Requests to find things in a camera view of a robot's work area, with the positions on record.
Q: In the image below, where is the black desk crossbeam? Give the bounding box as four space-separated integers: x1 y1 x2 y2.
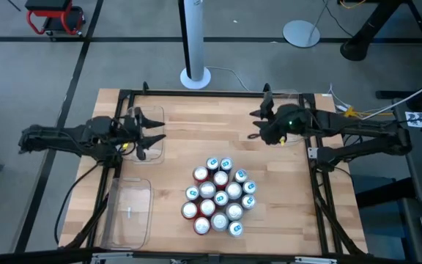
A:
353 176 417 210

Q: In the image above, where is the clear plastic bin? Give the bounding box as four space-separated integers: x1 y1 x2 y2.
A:
100 177 155 251
269 89 309 144
125 105 166 165

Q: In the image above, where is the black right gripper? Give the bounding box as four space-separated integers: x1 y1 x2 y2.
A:
249 90 311 144

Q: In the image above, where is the silver bracket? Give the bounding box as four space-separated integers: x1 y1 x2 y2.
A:
90 252 136 264
294 256 338 264

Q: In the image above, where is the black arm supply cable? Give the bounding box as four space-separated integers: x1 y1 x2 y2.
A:
53 161 104 246

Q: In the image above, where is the short yellow cable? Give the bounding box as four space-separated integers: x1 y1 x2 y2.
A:
338 0 366 10

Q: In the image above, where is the gray round-base thin stand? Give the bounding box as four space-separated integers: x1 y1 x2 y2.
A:
282 0 329 49

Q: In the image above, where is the long yellow cable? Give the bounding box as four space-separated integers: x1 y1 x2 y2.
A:
338 105 395 119

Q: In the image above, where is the black desk foot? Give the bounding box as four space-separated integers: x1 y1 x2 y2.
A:
374 89 412 100

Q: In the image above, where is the black floor cable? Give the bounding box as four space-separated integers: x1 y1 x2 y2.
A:
322 0 355 38

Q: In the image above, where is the gray floor cable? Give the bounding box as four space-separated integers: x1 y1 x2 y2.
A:
205 65 251 92

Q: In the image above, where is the black desk leg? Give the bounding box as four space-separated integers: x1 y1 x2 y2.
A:
339 0 406 62

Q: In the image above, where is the red soda can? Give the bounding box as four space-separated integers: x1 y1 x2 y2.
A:
193 216 211 236
199 199 217 217
180 201 199 220
192 165 210 183
212 170 230 188

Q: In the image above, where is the thin white cable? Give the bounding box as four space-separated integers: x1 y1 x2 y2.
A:
327 83 344 107

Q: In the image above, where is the red-framed black stool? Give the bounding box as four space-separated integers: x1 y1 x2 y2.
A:
24 0 86 37

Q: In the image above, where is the black crossbar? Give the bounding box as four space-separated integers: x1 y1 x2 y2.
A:
0 247 422 264

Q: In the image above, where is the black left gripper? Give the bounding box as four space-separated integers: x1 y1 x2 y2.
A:
112 107 167 161

